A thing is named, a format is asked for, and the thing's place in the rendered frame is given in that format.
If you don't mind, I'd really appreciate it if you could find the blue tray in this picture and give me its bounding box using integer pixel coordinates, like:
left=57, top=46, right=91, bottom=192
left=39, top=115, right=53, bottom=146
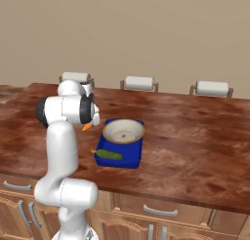
left=93, top=117, right=146, bottom=170

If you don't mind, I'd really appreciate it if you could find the white cushioned stool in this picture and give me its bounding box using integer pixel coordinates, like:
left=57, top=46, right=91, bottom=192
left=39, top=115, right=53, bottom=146
left=188, top=80, right=235, bottom=99
left=119, top=75, right=160, bottom=93
left=58, top=71, right=96, bottom=89

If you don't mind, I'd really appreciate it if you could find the orange carrot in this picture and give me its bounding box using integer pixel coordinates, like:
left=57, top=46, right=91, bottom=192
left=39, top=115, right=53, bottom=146
left=81, top=121, right=94, bottom=133

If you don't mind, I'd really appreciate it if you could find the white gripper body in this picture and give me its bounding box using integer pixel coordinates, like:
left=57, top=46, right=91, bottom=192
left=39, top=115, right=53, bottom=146
left=90, top=102, right=102, bottom=128

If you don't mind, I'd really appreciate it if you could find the wooden cupboard door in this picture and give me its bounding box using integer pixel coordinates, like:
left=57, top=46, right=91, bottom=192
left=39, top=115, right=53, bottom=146
left=158, top=224, right=240, bottom=240
left=26, top=201, right=63, bottom=240
left=0, top=195, right=29, bottom=240
left=97, top=217, right=158, bottom=240

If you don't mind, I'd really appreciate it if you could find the green cucumber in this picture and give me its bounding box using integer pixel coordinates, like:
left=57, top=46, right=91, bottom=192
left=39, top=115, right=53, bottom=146
left=90, top=148, right=124, bottom=162

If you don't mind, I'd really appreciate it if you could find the grey drawer handle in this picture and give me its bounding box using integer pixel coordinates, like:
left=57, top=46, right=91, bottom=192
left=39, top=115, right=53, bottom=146
left=2, top=180, right=33, bottom=191
left=143, top=203, right=180, bottom=218

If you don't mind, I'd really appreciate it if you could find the wooden drawer front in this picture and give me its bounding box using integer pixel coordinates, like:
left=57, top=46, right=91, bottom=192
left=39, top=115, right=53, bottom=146
left=209, top=208, right=250, bottom=236
left=0, top=173, right=42, bottom=197
left=118, top=192, right=214, bottom=226

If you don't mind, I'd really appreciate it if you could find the beige bowl with brown rim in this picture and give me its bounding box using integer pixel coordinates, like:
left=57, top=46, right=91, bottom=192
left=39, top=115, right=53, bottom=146
left=102, top=118, right=146, bottom=145

